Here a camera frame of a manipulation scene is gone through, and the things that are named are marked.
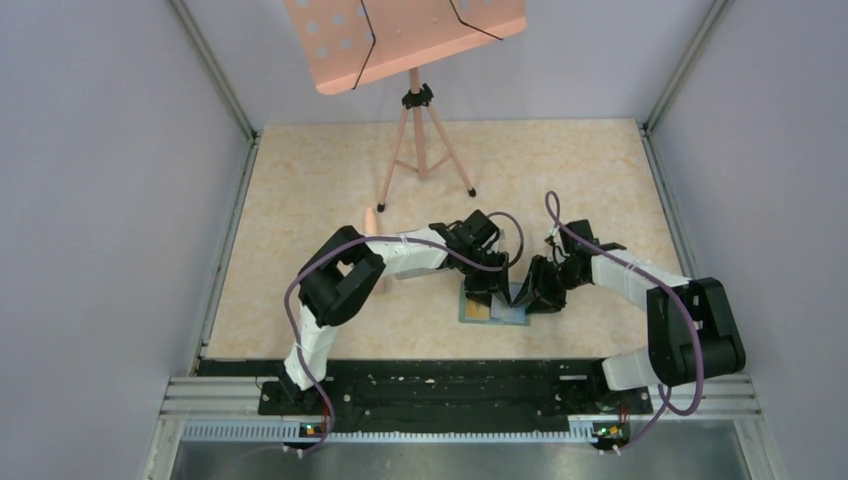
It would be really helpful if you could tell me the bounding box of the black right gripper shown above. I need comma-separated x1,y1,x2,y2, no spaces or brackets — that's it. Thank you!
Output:
512,254,588,315

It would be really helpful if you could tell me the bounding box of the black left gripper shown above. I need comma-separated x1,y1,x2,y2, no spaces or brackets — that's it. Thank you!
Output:
459,246,512,309

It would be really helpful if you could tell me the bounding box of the green leather card holder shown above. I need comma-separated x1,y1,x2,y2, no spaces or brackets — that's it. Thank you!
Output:
458,285,531,327

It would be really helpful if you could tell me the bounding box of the gold VIP credit card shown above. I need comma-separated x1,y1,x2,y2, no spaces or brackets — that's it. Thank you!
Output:
463,299,491,322

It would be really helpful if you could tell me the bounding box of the clear plastic card box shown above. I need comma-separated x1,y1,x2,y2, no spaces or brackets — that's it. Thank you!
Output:
385,228,503,280

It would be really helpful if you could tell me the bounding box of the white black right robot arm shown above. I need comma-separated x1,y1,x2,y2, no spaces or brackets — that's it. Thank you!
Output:
512,220,746,412

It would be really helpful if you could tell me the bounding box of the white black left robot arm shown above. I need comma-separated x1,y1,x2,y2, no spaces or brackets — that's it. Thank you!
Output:
279,210,511,414

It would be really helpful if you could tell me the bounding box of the pink music stand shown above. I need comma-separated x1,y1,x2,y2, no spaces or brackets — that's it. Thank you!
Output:
284,0,527,212

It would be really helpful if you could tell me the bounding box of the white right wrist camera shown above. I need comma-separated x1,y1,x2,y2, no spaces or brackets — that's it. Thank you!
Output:
544,225,568,260

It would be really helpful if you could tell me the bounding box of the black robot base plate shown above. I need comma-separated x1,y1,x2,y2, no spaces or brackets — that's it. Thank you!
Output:
258,359,653,429

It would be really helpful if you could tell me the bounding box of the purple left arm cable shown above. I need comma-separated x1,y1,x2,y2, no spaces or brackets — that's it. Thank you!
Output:
283,211,526,458

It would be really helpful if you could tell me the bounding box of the aluminium front rail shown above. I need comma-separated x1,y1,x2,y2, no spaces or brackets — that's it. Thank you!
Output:
159,374,762,444

